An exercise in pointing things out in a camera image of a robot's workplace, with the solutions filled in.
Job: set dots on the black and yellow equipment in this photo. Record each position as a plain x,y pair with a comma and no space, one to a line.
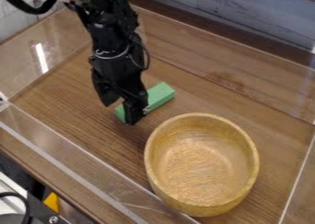
44,209

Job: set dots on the green rectangular block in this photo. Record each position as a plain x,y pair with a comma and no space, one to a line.
161,93

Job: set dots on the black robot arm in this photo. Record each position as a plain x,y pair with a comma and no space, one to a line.
108,19

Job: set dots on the brown wooden bowl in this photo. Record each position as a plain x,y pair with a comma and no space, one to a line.
201,164

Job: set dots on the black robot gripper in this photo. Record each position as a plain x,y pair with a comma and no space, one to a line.
116,79

